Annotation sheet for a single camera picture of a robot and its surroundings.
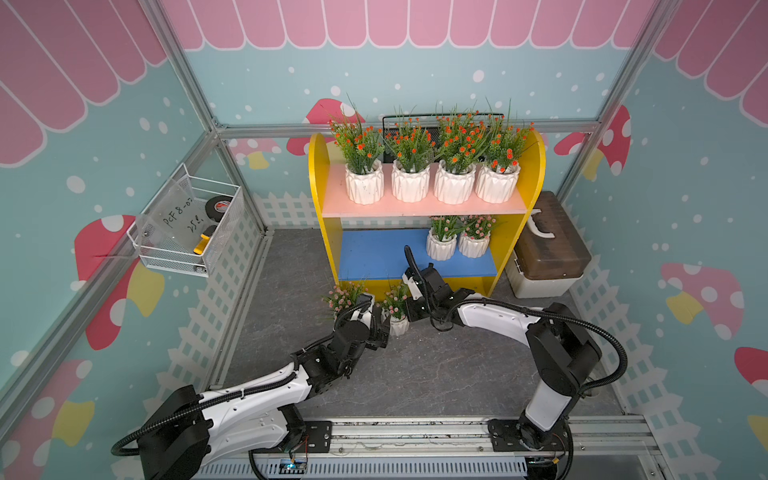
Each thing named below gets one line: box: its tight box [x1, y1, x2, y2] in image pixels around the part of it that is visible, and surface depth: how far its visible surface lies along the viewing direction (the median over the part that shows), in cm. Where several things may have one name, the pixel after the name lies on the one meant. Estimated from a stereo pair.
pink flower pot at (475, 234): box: [457, 214, 497, 259], surface depth 86 cm
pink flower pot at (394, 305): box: [376, 282, 411, 337], surface depth 84 cm
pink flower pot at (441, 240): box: [426, 216, 464, 261], surface depth 90 cm
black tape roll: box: [205, 195, 233, 222], surface depth 81 cm
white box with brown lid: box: [505, 191, 592, 299], surface depth 94 cm
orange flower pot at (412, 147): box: [383, 106, 437, 203], surface depth 67 cm
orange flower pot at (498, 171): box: [475, 98, 538, 204], surface depth 68 cm
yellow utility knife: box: [193, 225, 217, 255], surface depth 65 cm
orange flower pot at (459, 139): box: [432, 104, 489, 205], surface depth 66 cm
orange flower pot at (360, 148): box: [329, 93, 384, 205], surface depth 68 cm
